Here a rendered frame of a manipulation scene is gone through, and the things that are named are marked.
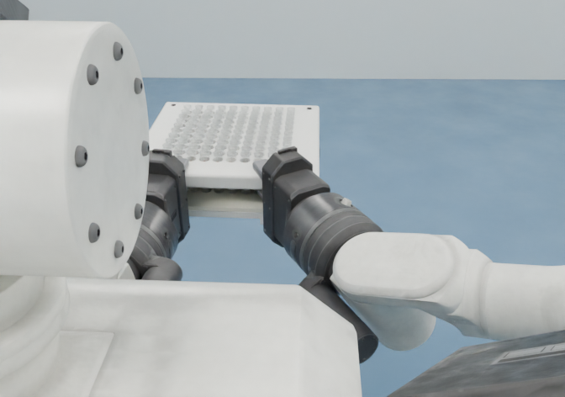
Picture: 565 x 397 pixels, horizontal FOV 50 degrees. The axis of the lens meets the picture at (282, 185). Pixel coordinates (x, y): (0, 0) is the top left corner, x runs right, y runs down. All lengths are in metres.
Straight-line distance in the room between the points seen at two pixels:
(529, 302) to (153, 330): 0.35
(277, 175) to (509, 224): 2.09
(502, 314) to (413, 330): 0.11
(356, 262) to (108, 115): 0.41
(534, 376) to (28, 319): 0.15
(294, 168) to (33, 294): 0.51
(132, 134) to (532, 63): 4.27
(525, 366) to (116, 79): 0.15
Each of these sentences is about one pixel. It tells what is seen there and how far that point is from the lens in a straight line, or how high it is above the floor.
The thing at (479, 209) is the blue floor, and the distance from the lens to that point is 2.76.
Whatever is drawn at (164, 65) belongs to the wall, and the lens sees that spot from 4.20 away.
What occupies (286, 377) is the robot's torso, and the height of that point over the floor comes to 1.24.
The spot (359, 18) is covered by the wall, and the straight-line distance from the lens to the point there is 4.05.
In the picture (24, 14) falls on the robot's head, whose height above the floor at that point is 1.35.
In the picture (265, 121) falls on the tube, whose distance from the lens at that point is 0.87.
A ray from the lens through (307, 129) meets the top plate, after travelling 0.87.
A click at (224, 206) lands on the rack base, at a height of 0.99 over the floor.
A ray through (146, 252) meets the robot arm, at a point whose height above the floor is 1.05.
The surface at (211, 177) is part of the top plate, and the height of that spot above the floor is 1.03.
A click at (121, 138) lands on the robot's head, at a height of 1.32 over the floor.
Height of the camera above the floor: 1.39
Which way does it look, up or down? 30 degrees down
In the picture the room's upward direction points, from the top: straight up
